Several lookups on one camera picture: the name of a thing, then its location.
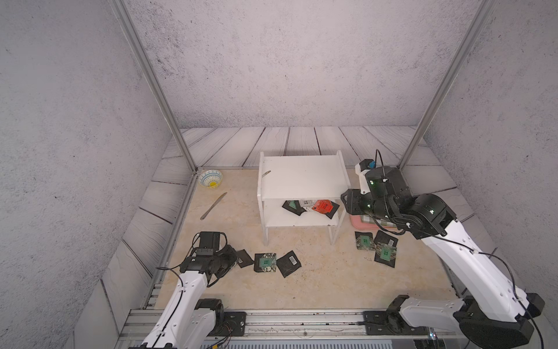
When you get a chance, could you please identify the black barcode bag shelf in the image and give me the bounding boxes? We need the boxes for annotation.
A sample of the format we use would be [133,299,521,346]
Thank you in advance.
[236,250,254,268]

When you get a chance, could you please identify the black barcode tea bag top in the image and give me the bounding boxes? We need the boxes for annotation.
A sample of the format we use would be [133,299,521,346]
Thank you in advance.
[276,251,302,278]

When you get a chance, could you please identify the left metal frame post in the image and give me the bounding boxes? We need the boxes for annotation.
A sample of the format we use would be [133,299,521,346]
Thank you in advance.
[110,0,198,172]

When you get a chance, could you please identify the pink tray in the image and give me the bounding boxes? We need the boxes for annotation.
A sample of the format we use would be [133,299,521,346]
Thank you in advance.
[350,215,395,231]

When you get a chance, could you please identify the right metal frame post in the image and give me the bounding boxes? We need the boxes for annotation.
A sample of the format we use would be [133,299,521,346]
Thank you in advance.
[398,0,497,170]

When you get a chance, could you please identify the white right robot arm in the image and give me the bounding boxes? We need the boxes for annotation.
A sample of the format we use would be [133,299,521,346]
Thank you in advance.
[341,189,544,348]

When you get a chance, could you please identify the white tea bag lower shelf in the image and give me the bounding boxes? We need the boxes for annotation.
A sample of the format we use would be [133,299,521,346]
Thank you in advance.
[299,200,316,211]

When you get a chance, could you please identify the red tea bag shelf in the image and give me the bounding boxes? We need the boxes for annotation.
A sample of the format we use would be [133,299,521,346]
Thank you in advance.
[312,200,334,215]

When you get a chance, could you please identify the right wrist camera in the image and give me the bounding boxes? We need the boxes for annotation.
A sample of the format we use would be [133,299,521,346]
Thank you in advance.
[355,159,414,212]

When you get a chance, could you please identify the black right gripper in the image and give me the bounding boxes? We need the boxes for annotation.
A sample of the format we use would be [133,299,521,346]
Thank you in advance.
[339,188,397,228]

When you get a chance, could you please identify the small patterned bowl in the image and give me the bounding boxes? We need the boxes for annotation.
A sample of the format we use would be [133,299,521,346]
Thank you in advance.
[198,170,224,188]

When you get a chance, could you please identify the white two-tier shelf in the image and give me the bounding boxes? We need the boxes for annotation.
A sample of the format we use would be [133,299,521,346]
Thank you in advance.
[257,151,350,246]

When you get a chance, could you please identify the metal frame post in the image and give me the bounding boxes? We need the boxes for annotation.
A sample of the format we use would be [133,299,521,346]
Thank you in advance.
[110,0,198,172]
[398,0,497,170]

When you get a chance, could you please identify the black barcode tea bag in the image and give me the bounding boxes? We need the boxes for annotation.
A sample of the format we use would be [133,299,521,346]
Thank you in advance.
[276,251,302,278]
[374,231,398,248]

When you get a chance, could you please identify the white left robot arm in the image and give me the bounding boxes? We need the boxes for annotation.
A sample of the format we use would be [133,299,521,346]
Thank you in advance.
[138,244,237,348]

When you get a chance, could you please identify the green label tea bag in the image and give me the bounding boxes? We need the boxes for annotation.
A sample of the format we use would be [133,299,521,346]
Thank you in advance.
[254,253,276,273]
[355,231,376,251]

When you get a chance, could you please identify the green black bag shelf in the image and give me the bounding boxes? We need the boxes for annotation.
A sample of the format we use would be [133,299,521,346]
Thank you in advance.
[282,200,306,217]

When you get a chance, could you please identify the metal base rail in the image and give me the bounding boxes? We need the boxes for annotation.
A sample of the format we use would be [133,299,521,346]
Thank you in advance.
[117,307,502,349]

